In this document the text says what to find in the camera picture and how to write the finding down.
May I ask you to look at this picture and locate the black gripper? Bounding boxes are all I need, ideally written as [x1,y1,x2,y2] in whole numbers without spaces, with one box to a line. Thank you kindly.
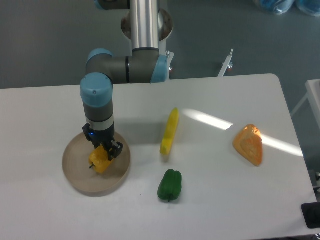
[82,123,124,161]

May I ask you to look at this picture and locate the yellow bell pepper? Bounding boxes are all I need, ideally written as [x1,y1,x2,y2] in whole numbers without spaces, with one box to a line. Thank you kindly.
[88,145,114,174]

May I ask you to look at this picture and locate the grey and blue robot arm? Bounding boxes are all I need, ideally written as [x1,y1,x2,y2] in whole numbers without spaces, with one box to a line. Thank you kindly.
[80,0,169,161]

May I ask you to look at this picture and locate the beige round plate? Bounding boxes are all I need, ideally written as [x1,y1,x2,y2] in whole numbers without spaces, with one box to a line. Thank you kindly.
[62,132,131,197]

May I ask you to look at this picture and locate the green bell pepper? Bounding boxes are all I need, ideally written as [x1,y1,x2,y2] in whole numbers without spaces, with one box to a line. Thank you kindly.
[157,169,183,202]

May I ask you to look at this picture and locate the yellow corn cob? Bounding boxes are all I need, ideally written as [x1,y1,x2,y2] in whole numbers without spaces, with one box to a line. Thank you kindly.
[159,108,180,156]

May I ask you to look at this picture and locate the orange pumpkin slice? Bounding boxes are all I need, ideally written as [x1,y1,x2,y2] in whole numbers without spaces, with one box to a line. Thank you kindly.
[232,124,263,167]

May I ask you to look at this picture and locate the white side table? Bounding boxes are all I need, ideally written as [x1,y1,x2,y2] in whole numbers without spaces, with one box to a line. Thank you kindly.
[290,79,320,125]

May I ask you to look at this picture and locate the black device at table edge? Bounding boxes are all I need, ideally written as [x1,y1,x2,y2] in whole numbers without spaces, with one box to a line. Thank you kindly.
[301,202,320,229]

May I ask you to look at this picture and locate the blue plastic bag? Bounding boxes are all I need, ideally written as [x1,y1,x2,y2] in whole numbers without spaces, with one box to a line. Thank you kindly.
[295,0,320,17]
[252,0,295,15]

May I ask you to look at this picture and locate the white pedestal support strut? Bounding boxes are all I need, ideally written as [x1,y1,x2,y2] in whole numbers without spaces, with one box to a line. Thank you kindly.
[217,48,234,78]

